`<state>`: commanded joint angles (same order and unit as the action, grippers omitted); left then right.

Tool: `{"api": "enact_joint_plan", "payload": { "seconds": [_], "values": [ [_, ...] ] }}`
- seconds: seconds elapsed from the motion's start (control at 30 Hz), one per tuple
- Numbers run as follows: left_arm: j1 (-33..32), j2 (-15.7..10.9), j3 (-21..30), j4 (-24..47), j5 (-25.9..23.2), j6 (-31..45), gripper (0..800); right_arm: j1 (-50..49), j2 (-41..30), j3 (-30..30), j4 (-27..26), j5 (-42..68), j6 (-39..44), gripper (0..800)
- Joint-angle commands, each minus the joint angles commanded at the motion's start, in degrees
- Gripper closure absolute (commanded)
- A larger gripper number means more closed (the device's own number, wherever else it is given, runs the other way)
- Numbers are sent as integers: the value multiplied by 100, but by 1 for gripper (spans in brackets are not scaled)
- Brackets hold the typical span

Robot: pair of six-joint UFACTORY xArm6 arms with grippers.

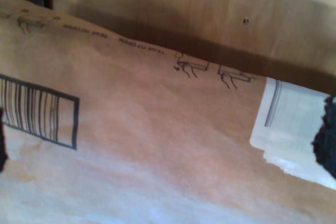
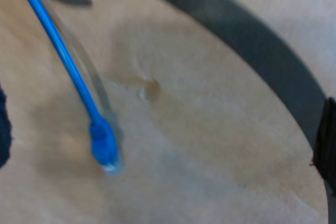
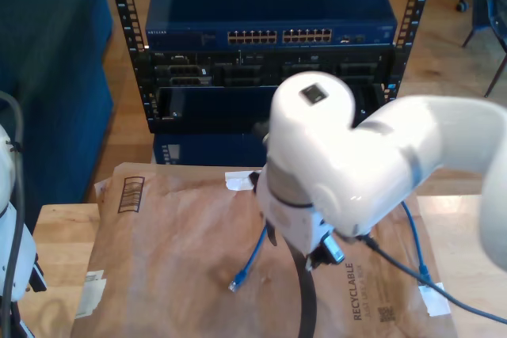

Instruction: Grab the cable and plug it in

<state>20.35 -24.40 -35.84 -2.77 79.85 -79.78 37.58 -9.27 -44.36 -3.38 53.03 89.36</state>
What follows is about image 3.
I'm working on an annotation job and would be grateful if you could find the blue network cable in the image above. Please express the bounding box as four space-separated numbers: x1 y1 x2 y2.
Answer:
227 199 436 294

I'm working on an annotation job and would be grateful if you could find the blue equipment chassis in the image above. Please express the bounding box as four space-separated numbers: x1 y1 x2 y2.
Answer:
152 131 273 167

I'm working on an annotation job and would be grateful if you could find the brown paper mailer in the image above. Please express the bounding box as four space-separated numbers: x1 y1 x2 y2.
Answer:
71 161 459 338

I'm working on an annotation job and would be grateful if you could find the black rack server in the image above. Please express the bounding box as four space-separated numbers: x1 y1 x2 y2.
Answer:
150 49 391 88

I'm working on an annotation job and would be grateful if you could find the blue sofa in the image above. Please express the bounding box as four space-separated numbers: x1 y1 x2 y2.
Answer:
0 0 116 254

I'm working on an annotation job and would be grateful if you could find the dark chair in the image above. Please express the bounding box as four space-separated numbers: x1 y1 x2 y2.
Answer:
461 0 507 98

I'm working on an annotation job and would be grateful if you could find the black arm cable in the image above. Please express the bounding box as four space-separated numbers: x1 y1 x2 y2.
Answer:
0 90 27 338

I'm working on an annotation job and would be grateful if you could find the black camera cable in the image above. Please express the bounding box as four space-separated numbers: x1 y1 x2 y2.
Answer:
356 233 507 325

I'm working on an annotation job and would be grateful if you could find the black rack frame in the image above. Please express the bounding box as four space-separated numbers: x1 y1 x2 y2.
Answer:
103 0 436 135

